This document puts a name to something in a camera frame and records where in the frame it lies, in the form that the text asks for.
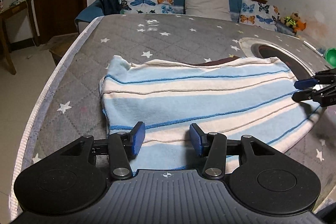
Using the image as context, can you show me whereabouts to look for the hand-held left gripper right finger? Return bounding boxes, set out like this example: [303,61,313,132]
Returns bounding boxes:
[189,123,276,180]

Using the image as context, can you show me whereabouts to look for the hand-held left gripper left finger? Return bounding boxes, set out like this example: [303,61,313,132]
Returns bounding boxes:
[60,121,146,180]

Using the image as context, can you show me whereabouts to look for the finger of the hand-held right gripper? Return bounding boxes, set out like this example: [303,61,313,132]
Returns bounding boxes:
[293,69,336,90]
[292,84,336,108]

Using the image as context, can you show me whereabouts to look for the blue white striped towel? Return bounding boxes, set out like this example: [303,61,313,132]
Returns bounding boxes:
[99,55,322,170]

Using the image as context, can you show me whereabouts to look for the green bowl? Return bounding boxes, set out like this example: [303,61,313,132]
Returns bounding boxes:
[323,48,336,69]

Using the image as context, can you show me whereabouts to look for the orange plush toy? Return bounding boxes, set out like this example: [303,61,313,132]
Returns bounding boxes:
[293,21,307,33]

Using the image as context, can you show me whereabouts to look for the teddy bear plush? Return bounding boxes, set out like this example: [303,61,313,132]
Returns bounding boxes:
[280,13,301,30]

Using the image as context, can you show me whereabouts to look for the grey star-patterned mattress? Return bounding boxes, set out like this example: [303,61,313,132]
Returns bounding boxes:
[9,13,336,216]

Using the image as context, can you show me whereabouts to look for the wooden stool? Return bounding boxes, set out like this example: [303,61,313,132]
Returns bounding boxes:
[49,35,79,67]

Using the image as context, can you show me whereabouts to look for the beige pillow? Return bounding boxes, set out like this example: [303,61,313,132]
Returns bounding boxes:
[184,0,233,22]

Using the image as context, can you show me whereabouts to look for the dark backpack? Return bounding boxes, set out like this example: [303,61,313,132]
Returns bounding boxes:
[98,0,124,15]

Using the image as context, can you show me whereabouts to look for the wooden desk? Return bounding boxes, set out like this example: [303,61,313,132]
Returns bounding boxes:
[0,0,40,75]

